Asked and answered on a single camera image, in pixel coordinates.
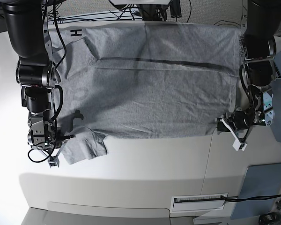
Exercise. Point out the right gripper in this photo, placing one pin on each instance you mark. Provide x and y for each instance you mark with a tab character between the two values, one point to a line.
45	137

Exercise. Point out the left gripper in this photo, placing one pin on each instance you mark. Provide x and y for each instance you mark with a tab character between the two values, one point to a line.
240	123

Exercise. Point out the grey T-shirt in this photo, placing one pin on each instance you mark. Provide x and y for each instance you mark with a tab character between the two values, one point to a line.
143	81

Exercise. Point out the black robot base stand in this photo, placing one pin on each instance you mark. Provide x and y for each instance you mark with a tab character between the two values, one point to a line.
152	12

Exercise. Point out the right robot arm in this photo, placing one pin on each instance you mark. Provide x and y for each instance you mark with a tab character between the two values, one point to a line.
27	27

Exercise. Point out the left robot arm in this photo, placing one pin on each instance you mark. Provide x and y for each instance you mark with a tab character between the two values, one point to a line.
259	23

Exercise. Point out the blue-grey tablet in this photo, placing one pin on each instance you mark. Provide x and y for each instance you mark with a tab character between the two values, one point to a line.
259	180

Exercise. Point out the black device bottom right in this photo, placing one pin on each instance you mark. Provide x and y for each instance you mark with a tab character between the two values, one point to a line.
272	218

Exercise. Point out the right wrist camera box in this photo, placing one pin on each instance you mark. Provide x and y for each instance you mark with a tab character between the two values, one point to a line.
53	161

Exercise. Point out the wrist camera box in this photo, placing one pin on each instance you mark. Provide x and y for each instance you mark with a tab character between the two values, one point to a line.
53	161
238	145

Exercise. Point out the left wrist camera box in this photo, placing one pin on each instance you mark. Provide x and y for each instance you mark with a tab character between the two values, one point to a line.
238	145

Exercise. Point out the white cable grommet tray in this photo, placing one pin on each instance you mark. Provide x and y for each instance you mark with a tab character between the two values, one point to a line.
197	203

